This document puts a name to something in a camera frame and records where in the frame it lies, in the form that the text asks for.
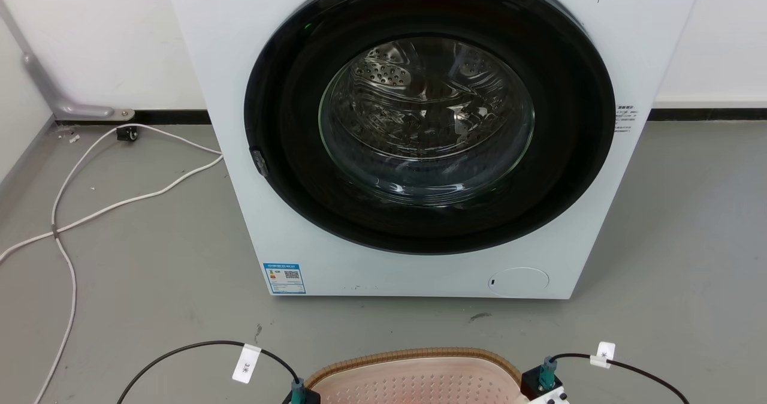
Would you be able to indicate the grey washer door latch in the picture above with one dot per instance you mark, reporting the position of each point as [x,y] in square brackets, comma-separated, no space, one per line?
[259,162]

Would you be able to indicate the white front-load washing machine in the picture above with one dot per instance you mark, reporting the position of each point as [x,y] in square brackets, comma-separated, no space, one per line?
[599,44]

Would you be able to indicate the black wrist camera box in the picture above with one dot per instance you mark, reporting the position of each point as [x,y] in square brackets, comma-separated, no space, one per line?
[538,381]
[299,394]

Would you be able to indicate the blue energy label sticker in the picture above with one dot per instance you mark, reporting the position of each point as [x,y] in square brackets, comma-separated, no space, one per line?
[284,279]

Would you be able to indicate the black baseboard strip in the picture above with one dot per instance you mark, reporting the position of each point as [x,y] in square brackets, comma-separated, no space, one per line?
[707,114]
[162,117]

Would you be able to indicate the steel washer drum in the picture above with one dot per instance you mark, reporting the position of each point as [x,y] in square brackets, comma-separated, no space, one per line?
[419,92]

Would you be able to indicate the grey wall pipe with foot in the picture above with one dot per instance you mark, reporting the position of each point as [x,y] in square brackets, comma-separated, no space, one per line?
[42,80]

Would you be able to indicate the black round washer door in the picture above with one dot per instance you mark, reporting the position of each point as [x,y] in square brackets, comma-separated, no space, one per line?
[569,152]

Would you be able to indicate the round white filter cover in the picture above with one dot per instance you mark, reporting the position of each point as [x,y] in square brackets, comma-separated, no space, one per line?
[519,282]

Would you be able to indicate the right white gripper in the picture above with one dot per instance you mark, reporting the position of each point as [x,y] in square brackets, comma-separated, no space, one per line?
[550,398]

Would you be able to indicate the right black wrist camera box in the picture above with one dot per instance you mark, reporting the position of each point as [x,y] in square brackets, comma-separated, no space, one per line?
[538,381]

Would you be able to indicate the small printed text sticker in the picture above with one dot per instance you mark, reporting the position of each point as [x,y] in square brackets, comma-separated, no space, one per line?
[624,119]

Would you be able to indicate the left black wrist camera box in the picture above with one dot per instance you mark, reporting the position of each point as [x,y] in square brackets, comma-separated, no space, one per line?
[299,394]

